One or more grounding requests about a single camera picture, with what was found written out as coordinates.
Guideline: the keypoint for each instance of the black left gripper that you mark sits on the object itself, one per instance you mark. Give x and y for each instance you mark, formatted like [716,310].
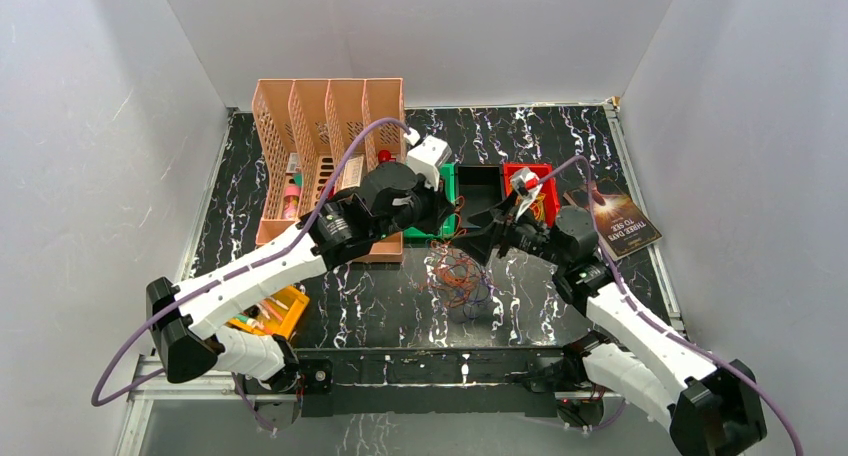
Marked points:
[436,208]

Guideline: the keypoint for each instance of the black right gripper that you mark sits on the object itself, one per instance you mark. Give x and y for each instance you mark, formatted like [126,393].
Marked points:
[496,223]

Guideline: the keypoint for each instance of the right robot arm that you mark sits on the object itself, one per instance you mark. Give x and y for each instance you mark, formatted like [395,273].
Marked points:
[707,408]

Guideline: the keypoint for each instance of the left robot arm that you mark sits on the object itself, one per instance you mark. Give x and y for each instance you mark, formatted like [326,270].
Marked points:
[190,319]

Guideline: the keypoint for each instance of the green storage bin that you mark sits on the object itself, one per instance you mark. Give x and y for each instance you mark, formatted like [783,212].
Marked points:
[449,226]

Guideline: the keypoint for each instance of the black storage bin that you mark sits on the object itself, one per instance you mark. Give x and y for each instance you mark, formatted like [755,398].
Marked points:
[480,187]

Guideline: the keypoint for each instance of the red storage bin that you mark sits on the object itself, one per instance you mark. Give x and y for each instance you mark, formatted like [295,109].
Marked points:
[547,204]

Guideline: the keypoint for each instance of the white cardboard box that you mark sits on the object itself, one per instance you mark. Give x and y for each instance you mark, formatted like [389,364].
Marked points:
[352,173]

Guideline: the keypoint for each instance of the dark paperback book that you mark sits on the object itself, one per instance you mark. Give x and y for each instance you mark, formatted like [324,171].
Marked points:
[623,227]

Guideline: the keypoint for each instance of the pink glue bottle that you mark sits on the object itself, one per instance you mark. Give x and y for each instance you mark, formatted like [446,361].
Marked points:
[291,200]

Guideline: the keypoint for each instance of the small barcode box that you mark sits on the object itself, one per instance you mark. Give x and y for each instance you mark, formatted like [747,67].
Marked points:
[293,163]

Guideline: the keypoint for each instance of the beige plastic file organizer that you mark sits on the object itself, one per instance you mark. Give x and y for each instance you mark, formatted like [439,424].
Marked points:
[305,126]

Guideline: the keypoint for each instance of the yellow tray with pens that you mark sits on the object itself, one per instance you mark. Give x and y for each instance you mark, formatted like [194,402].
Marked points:
[277,315]

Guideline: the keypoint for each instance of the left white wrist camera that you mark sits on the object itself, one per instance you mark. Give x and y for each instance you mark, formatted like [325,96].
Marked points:
[425,155]

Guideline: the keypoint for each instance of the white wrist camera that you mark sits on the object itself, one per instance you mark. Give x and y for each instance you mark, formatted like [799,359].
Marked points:
[425,155]
[526,194]

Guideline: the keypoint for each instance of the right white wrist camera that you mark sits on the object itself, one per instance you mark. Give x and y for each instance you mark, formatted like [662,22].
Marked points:
[526,194]

